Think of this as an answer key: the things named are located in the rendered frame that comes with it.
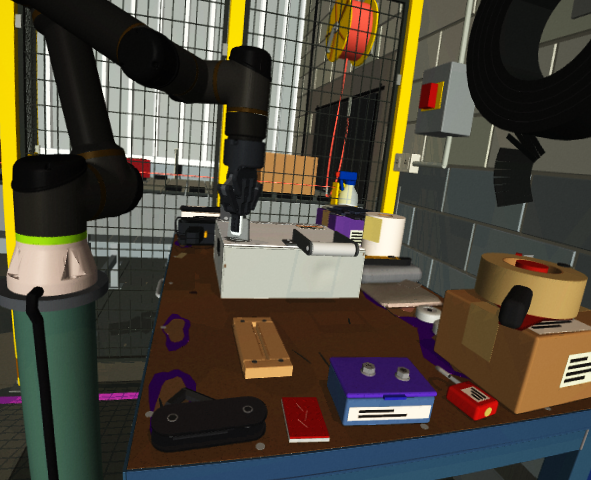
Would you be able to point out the white pen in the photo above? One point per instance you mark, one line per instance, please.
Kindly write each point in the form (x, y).
(447, 374)

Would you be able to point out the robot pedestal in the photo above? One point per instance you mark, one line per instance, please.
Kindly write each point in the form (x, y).
(60, 390)

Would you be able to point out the purple box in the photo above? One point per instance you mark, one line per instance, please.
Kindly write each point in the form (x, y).
(340, 220)

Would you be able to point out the white paper roll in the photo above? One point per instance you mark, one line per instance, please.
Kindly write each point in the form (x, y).
(387, 235)

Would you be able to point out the grey nut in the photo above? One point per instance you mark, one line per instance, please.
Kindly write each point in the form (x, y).
(367, 369)
(402, 373)

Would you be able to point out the black tyre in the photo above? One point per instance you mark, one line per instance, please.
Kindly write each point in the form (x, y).
(495, 85)

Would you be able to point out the small white wall socket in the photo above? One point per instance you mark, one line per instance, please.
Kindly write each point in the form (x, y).
(406, 162)

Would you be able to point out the small white tape roll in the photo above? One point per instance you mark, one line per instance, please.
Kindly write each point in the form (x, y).
(429, 315)

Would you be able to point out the grey photo-eye housing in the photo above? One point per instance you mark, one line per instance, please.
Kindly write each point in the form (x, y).
(285, 272)

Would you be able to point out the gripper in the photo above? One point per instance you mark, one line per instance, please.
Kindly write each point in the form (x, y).
(244, 154)

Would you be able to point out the large cardboard box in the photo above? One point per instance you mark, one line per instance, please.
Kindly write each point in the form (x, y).
(525, 365)

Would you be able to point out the black panel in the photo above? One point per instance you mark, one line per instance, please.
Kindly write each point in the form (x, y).
(360, 135)

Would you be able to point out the brown tape roll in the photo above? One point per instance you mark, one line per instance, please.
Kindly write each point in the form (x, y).
(570, 290)

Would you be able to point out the white roller with black bracket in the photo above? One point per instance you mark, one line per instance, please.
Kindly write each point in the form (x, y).
(332, 248)

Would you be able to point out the grey switch box red switch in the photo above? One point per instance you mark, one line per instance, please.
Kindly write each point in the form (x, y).
(447, 100)

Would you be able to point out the black charger box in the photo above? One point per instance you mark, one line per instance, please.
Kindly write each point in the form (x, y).
(197, 231)

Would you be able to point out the red notepad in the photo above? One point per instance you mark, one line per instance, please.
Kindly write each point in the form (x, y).
(305, 419)

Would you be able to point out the black brush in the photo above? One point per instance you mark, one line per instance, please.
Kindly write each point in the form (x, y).
(512, 175)

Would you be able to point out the small red bin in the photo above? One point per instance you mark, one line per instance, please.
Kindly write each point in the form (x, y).
(139, 167)

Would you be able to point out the white spray bottle blue cap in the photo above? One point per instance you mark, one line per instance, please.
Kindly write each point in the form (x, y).
(347, 192)

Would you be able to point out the pink flat pad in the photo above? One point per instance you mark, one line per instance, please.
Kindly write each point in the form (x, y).
(405, 294)

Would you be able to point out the blue frame workbench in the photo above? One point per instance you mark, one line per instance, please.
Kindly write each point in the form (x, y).
(325, 462)

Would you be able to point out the yellow frame mesh fence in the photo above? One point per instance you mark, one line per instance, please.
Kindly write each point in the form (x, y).
(402, 100)

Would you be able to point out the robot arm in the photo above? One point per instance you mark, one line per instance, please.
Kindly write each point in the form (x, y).
(100, 180)

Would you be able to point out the black oblong case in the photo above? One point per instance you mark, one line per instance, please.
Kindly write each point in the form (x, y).
(207, 422)

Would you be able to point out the small red box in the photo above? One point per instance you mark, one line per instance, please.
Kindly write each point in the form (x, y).
(470, 402)

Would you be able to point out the black red tape dispenser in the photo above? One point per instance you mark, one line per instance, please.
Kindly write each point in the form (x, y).
(516, 307)

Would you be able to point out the tan wooden block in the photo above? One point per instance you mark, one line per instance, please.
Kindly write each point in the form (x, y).
(264, 350)

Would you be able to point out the blue box with white label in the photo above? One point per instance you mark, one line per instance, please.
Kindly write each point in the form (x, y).
(380, 395)

